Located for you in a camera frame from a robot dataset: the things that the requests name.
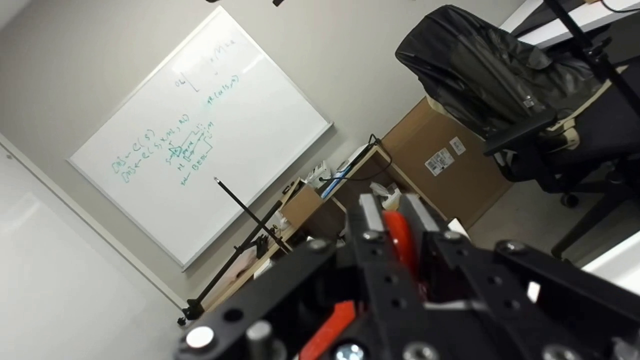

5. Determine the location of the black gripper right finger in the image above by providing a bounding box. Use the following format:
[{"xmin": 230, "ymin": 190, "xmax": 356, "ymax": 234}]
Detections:
[{"xmin": 402, "ymin": 192, "xmax": 640, "ymax": 360}]

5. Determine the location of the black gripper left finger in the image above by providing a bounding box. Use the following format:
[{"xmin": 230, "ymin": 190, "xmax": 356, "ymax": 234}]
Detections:
[{"xmin": 175, "ymin": 192, "xmax": 429, "ymax": 360}]

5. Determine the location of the black tripod pole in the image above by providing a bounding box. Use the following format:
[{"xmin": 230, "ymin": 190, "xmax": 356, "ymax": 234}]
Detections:
[{"xmin": 178, "ymin": 176, "xmax": 377, "ymax": 329}]

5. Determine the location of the wooden shelf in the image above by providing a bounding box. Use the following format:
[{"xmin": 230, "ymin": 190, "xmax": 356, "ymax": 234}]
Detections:
[{"xmin": 199, "ymin": 142, "xmax": 429, "ymax": 316}]

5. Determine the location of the large cardboard box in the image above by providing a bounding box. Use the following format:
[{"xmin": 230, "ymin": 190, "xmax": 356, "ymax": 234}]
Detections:
[{"xmin": 381, "ymin": 96, "xmax": 515, "ymax": 232}]

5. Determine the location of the whiteboard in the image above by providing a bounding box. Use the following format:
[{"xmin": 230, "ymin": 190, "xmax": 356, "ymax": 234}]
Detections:
[{"xmin": 66, "ymin": 4, "xmax": 334, "ymax": 271}]

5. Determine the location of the black office chair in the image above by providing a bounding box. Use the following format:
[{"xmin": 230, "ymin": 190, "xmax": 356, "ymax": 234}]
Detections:
[{"xmin": 394, "ymin": 4, "xmax": 640, "ymax": 259}]

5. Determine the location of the white desk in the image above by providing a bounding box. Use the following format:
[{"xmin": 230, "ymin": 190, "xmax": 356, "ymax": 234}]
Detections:
[{"xmin": 498, "ymin": 0, "xmax": 640, "ymax": 48}]

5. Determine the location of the black camera boom stand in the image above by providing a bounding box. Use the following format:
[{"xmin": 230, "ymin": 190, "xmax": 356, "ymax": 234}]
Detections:
[{"xmin": 542, "ymin": 0, "xmax": 640, "ymax": 118}]

